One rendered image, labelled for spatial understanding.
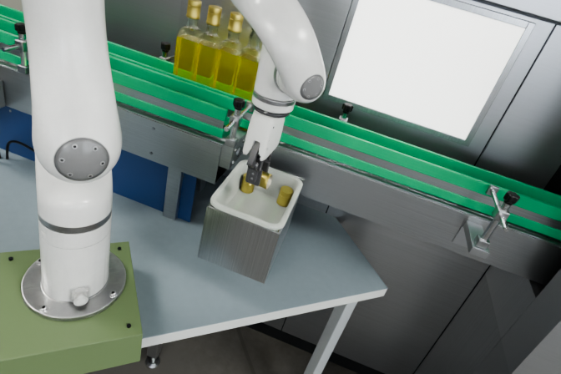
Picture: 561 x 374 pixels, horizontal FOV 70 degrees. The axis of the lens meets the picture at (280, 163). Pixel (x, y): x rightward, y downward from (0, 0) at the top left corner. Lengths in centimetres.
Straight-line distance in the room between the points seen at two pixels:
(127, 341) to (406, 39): 94
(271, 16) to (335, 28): 51
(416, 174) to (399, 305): 67
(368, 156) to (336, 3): 41
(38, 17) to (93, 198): 30
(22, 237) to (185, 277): 41
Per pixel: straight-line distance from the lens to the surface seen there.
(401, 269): 151
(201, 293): 105
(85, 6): 61
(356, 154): 107
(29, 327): 90
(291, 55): 65
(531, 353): 120
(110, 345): 88
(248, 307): 104
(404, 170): 108
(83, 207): 75
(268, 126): 77
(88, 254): 82
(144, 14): 139
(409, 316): 166
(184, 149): 108
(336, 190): 110
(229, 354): 187
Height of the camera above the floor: 155
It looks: 30 degrees down
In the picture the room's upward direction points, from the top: 16 degrees clockwise
